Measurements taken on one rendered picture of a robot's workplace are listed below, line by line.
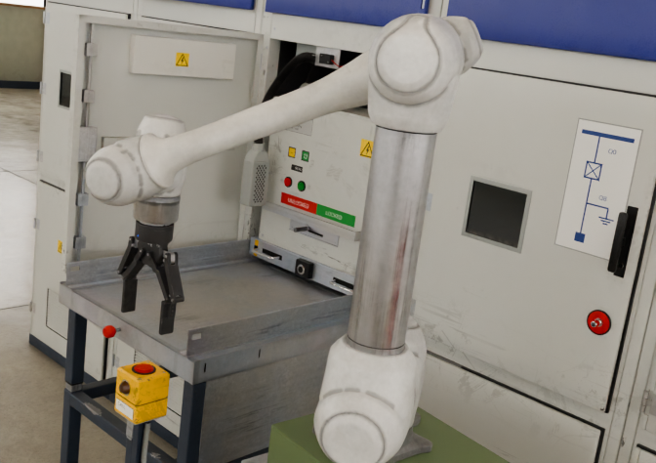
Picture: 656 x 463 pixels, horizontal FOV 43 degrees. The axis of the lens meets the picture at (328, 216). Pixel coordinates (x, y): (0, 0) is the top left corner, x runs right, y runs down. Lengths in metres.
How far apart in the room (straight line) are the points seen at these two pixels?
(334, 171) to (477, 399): 0.78
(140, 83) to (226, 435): 1.06
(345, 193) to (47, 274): 1.85
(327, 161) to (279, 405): 0.74
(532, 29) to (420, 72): 0.89
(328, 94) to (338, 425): 0.58
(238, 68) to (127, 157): 1.32
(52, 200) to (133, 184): 2.41
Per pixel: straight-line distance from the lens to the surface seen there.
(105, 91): 2.52
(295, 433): 1.74
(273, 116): 1.50
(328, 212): 2.54
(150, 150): 1.48
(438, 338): 2.31
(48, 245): 3.93
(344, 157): 2.48
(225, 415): 2.15
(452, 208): 2.23
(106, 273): 2.49
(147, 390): 1.78
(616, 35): 2.00
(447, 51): 1.27
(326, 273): 2.55
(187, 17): 3.06
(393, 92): 1.26
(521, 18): 2.12
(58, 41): 3.77
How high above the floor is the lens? 1.65
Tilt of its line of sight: 13 degrees down
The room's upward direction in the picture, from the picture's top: 7 degrees clockwise
